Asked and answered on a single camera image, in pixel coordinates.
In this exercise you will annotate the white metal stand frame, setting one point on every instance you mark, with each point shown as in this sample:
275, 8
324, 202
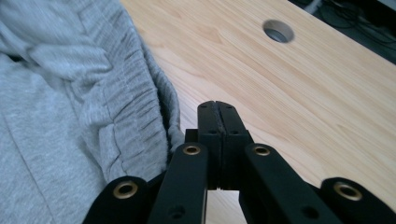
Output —
313, 6

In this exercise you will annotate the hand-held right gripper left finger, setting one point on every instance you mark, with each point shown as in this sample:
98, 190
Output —
213, 143

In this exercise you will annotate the grey cloth shorts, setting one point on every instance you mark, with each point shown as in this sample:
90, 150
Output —
71, 102

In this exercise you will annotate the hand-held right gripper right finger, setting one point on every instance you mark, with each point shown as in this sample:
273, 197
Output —
233, 143

